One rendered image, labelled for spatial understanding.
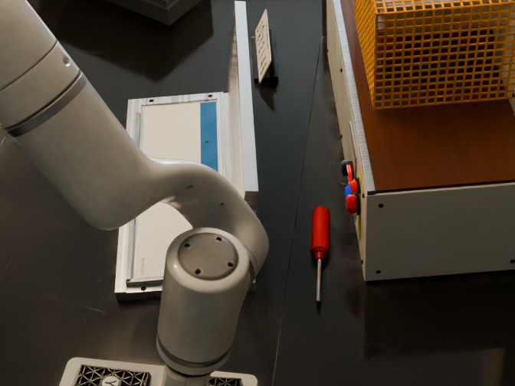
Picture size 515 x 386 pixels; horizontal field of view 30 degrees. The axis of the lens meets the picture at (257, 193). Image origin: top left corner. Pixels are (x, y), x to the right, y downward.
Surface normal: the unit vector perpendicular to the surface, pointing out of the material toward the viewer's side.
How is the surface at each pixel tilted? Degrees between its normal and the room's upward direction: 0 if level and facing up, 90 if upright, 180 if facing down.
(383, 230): 90
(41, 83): 59
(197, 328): 91
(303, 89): 0
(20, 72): 64
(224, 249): 13
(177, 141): 0
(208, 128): 0
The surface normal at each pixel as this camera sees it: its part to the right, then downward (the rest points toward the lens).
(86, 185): 0.02, 0.46
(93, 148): 0.45, 0.16
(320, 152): -0.07, -0.69
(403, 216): 0.05, 0.71
